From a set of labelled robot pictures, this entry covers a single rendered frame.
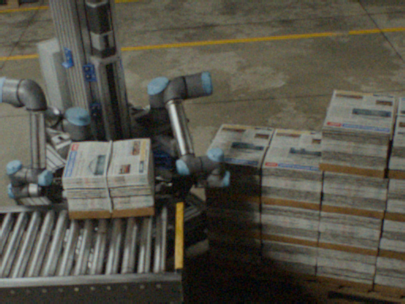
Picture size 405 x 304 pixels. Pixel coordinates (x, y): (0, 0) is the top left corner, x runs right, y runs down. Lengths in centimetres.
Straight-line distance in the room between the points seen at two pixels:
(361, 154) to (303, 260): 71
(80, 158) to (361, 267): 150
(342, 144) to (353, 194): 27
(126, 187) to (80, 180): 20
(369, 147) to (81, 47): 147
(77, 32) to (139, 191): 94
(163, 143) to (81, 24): 78
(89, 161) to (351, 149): 116
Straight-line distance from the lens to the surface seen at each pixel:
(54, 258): 255
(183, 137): 276
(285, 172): 290
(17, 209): 289
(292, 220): 306
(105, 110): 323
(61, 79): 343
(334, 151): 281
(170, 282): 236
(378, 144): 277
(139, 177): 255
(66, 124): 308
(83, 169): 263
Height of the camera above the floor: 241
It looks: 34 degrees down
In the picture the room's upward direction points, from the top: 7 degrees counter-clockwise
